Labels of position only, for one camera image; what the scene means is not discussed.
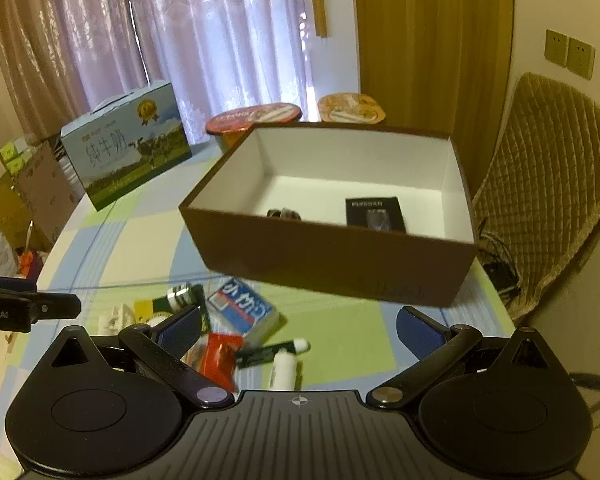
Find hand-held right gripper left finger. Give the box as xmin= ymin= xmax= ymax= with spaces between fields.
xmin=42 ymin=305 xmax=236 ymax=408

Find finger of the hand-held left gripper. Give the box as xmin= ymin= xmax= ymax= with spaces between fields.
xmin=0 ymin=286 xmax=82 ymax=321
xmin=0 ymin=274 xmax=38 ymax=293

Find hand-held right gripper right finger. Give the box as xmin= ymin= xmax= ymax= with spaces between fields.
xmin=366 ymin=305 xmax=568 ymax=408

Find red snack packet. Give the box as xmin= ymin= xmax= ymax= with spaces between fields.
xmin=195 ymin=332 xmax=243 ymax=393

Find bag of cotton swabs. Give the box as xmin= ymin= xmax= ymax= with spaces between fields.
xmin=97 ymin=302 xmax=138 ymax=336

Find blue white dental floss box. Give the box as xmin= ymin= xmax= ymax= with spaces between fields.
xmin=206 ymin=276 xmax=281 ymax=346

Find brown cardboard box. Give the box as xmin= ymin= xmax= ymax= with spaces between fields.
xmin=179 ymin=121 xmax=478 ymax=307

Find checked cloth desktop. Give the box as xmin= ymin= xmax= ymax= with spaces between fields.
xmin=0 ymin=130 xmax=518 ymax=461

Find white jar with green label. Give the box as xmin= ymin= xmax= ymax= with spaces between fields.
xmin=166 ymin=284 xmax=207 ymax=312

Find green yellow packaging card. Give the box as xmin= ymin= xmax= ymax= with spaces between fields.
xmin=132 ymin=297 xmax=213 ymax=332

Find large cardboard box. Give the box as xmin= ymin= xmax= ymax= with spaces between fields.
xmin=0 ymin=141 xmax=83 ymax=253

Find white tube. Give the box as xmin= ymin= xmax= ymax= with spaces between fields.
xmin=269 ymin=349 xmax=301 ymax=391

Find black packet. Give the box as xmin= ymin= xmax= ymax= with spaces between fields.
xmin=345 ymin=196 xmax=410 ymax=233

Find blue green milk carton box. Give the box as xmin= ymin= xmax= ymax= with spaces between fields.
xmin=60 ymin=80 xmax=192 ymax=211

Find quilted beige chair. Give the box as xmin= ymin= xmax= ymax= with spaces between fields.
xmin=472 ymin=72 xmax=600 ymax=322

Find orange box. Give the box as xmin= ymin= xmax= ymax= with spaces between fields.
xmin=205 ymin=102 xmax=303 ymax=153

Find brown drape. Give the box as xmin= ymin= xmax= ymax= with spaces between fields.
xmin=0 ymin=0 xmax=93 ymax=141

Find orange lid noodle bowl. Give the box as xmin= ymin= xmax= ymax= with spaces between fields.
xmin=316 ymin=91 xmax=387 ymax=125

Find sheer pink curtain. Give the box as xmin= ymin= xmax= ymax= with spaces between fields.
xmin=45 ymin=0 xmax=316 ymax=146

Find wooden door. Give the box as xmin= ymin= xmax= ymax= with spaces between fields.
xmin=351 ymin=0 xmax=516 ymax=183

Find black cables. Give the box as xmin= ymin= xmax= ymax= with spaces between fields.
xmin=475 ymin=220 xmax=523 ymax=307

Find wall socket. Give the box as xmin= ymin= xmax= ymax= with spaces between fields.
xmin=566 ymin=36 xmax=595 ymax=81
xmin=544 ymin=29 xmax=570 ymax=68

